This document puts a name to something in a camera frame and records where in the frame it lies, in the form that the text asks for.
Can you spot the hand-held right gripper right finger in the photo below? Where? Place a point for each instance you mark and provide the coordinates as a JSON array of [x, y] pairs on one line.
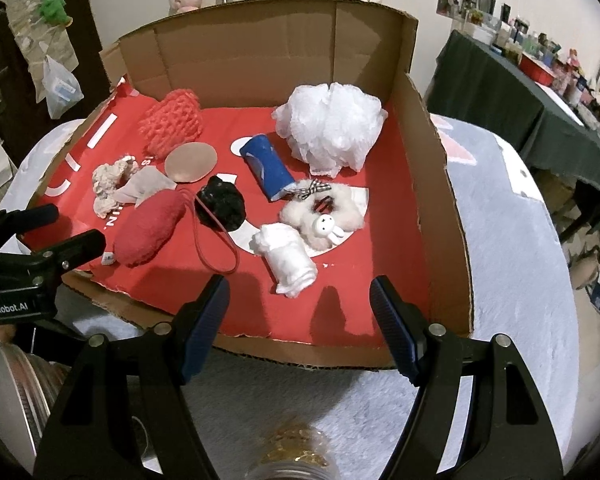
[[395, 330]]

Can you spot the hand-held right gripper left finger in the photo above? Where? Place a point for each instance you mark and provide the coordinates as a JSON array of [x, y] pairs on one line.
[[205, 330]]

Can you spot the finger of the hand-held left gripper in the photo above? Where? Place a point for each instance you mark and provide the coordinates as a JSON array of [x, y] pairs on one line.
[[25, 217], [75, 247]]

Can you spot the red plush sponge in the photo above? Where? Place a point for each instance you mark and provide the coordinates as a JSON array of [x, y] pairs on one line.
[[147, 227]]

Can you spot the beige cloth pouch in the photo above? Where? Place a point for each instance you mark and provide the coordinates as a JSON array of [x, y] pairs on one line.
[[142, 187]]

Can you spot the white fluffy sock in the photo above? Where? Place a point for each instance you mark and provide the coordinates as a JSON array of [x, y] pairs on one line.
[[287, 260]]

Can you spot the black scrunchie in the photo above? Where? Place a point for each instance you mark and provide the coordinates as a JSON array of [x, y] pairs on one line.
[[220, 205]]

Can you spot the beige round powder puff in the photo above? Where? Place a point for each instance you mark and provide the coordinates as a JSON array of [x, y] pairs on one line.
[[191, 161]]

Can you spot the red mesh bath pouf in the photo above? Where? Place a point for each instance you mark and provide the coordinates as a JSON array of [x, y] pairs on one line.
[[172, 122]]

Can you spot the blue tissue pack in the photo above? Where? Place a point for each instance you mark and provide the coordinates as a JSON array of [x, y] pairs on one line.
[[267, 167]]

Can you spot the white mesh bath pouf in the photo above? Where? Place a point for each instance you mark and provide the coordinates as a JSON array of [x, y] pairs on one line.
[[330, 125]]

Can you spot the cardboard box red lining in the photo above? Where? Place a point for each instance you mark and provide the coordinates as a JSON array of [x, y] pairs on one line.
[[280, 50]]

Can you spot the person's left hand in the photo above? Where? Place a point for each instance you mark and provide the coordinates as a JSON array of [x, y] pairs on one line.
[[4, 332]]

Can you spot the large glass jar metal lid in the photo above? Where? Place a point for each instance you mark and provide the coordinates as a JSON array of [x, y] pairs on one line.
[[15, 385]]

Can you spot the clear plastic bag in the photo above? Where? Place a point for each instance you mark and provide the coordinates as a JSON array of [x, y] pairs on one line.
[[60, 87]]

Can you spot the small clear jar gold pieces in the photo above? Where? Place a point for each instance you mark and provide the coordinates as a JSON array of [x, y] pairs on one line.
[[290, 455]]

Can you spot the beige hanging organiser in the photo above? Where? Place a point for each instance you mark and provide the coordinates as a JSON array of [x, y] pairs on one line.
[[30, 40]]

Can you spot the dark brown door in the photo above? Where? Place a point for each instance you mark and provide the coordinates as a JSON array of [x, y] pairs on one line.
[[87, 45]]

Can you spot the green plush toy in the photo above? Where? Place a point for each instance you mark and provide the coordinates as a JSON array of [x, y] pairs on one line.
[[52, 7]]

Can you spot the table with green cloth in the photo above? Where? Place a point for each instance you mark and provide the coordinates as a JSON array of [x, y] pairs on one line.
[[510, 110]]

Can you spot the red bowl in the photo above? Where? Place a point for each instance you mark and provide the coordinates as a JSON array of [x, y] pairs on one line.
[[537, 67]]

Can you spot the row of cosmetic bottles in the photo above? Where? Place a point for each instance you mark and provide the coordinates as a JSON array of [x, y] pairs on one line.
[[570, 75]]

